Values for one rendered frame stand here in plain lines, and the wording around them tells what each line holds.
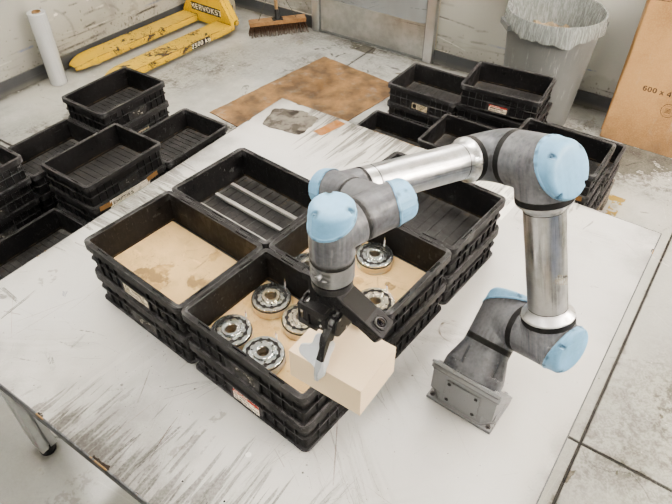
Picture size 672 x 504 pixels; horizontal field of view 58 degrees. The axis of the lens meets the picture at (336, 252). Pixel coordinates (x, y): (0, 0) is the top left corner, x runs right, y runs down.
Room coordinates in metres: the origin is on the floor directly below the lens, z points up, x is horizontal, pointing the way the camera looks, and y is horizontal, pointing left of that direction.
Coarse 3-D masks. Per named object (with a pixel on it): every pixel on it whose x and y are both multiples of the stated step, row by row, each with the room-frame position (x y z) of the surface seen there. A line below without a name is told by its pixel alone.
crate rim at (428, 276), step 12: (396, 228) 1.29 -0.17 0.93; (276, 240) 1.23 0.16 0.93; (420, 240) 1.24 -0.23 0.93; (276, 252) 1.19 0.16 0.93; (444, 252) 1.19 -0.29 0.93; (300, 264) 1.14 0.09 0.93; (444, 264) 1.15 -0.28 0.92; (432, 276) 1.11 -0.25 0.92; (420, 288) 1.07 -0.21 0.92; (408, 300) 1.02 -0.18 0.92; (384, 312) 0.97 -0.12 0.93; (396, 312) 0.99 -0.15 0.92
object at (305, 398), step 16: (256, 256) 1.17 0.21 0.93; (272, 256) 1.17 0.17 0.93; (192, 304) 1.00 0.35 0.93; (192, 320) 0.95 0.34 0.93; (208, 336) 0.91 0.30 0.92; (240, 352) 0.86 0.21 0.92; (256, 368) 0.81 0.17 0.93; (272, 384) 0.78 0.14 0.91; (288, 384) 0.77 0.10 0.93; (304, 400) 0.73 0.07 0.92
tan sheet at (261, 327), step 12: (228, 312) 1.06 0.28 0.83; (240, 312) 1.06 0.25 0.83; (252, 312) 1.06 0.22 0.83; (252, 324) 1.02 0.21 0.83; (264, 324) 1.02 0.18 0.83; (276, 324) 1.02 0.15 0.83; (288, 348) 0.95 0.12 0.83; (288, 360) 0.91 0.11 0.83; (288, 372) 0.87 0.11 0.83; (300, 384) 0.84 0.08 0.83
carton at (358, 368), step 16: (304, 336) 0.74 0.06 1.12; (352, 336) 0.74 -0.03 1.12; (336, 352) 0.71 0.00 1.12; (352, 352) 0.71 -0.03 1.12; (368, 352) 0.71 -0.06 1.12; (384, 352) 0.71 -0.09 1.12; (304, 368) 0.69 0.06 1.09; (336, 368) 0.67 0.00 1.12; (352, 368) 0.67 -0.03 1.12; (368, 368) 0.67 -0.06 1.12; (384, 368) 0.69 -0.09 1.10; (320, 384) 0.67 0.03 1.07; (336, 384) 0.65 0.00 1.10; (352, 384) 0.64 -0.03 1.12; (368, 384) 0.64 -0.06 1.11; (336, 400) 0.65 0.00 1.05; (352, 400) 0.63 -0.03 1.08; (368, 400) 0.64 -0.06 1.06
